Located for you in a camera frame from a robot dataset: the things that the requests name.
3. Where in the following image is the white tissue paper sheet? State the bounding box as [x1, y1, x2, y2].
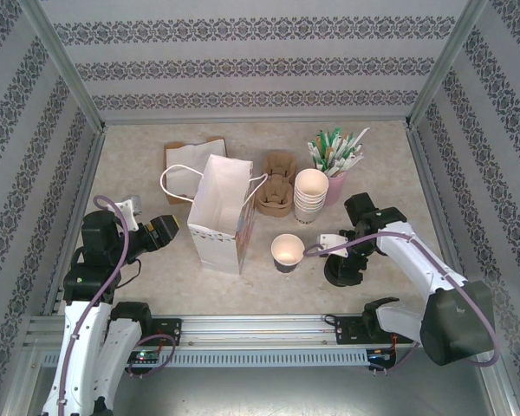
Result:
[166, 138, 226, 201]

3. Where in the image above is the aluminium side bar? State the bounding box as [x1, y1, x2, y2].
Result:
[42, 125, 109, 316]
[405, 123, 465, 278]

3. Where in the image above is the slotted grey cable duct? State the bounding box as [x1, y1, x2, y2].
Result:
[41, 348, 400, 368]

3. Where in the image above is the left aluminium side bar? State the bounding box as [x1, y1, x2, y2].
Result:
[42, 125, 109, 316]

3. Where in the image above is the right aluminium side bar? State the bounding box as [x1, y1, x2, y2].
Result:
[405, 123, 465, 278]

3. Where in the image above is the left small circuit board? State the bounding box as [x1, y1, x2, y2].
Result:
[129, 349, 162, 364]

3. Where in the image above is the aluminium frame post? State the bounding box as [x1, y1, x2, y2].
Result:
[21, 0, 108, 131]
[403, 0, 491, 130]

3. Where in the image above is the white patterned paper gift bag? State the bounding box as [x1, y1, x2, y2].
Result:
[159, 154, 270, 276]

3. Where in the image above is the left aluminium frame post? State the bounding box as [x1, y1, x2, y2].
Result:
[21, 0, 108, 131]

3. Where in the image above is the right black mount plate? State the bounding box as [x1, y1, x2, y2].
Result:
[334, 315, 400, 347]

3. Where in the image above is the stack of black cup lids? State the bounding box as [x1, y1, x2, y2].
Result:
[323, 255, 365, 288]

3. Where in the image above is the brown paper sheet stack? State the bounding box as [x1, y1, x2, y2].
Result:
[163, 136, 229, 205]

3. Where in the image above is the dark sleeved paper coffee cup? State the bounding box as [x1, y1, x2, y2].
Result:
[270, 233, 307, 274]

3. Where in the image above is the black mount plate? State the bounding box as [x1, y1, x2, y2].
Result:
[149, 318, 184, 347]
[334, 315, 400, 347]

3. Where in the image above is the stack of white paper cups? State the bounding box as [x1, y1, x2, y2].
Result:
[293, 168, 330, 226]

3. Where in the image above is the left black mount plate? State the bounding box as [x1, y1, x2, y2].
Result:
[149, 318, 184, 347]

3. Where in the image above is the thin black cable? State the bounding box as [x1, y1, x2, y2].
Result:
[124, 254, 143, 279]

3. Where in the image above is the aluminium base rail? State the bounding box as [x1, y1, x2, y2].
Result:
[25, 314, 424, 348]

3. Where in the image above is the right aluminium frame post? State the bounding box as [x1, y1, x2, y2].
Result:
[403, 0, 491, 130]

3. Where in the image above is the green tipped wrapped straw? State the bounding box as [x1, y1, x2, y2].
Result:
[332, 133, 353, 171]
[326, 127, 341, 169]
[315, 131, 330, 169]
[307, 139, 326, 171]

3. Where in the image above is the long white wrapped straw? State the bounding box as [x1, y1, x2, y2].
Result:
[341, 127, 372, 162]

